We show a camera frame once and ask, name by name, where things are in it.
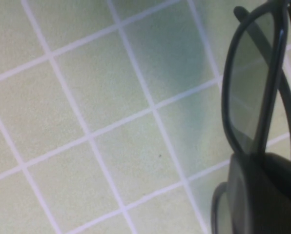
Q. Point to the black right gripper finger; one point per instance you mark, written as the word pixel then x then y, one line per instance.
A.
pixel 265 195

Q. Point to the black framed glasses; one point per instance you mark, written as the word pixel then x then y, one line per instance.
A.
pixel 248 85

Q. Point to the green checked tablecloth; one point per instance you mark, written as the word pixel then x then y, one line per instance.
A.
pixel 62 122

